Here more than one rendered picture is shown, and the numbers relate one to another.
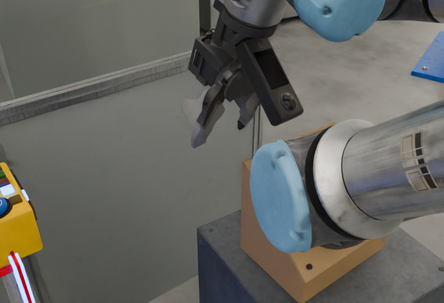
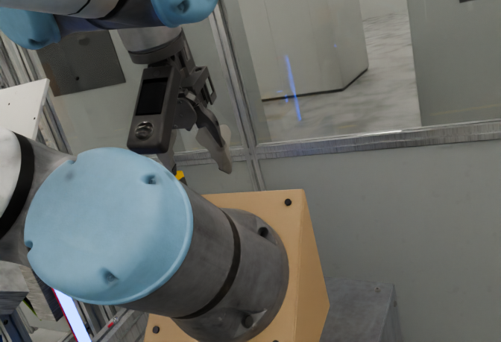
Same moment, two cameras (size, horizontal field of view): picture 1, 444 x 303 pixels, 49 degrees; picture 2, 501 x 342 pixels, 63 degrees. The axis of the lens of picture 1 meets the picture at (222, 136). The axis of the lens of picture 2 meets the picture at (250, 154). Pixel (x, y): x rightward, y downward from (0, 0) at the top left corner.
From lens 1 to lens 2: 0.74 m
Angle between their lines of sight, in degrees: 59
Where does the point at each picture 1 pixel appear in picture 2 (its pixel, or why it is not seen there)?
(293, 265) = (151, 318)
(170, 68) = (423, 138)
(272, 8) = (125, 32)
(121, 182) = (365, 243)
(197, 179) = (468, 279)
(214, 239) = not seen: hidden behind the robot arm
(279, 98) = (137, 125)
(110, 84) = (350, 142)
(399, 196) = not seen: outside the picture
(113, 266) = not seen: hidden behind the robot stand
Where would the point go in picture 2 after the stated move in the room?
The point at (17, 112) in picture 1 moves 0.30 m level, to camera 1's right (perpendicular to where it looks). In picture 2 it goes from (273, 151) to (337, 168)
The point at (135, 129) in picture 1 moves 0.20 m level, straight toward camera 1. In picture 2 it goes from (379, 194) to (339, 226)
